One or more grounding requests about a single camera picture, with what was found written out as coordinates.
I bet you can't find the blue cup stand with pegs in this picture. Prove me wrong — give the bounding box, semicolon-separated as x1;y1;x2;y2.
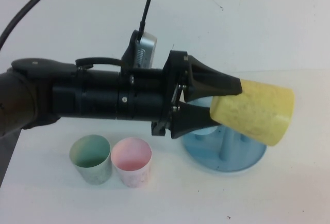
181;123;268;179

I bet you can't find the thick black cable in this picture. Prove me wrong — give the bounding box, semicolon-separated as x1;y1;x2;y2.
0;0;69;50

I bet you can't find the thin black camera cable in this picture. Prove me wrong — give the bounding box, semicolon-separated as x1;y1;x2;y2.
138;0;156;38

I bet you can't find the pink plastic cup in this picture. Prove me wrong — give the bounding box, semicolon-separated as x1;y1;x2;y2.
110;137;153;189

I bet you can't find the light blue plastic cup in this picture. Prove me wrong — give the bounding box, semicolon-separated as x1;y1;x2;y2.
190;97;221;136

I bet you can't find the short black looped cable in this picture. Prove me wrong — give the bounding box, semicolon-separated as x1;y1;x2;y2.
75;57;123;69

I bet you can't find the green plastic cup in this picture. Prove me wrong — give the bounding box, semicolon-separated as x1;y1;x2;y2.
69;134;112;185

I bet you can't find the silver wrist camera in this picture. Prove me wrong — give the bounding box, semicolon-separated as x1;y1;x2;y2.
135;31;158;68

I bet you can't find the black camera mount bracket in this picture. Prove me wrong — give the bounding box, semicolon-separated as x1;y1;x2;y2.
121;29;142;71

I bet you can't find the yellow plastic cup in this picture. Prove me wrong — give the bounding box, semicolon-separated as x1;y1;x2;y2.
210;78;295;147

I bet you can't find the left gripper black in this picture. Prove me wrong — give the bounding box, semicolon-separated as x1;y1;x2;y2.
151;50;243;140

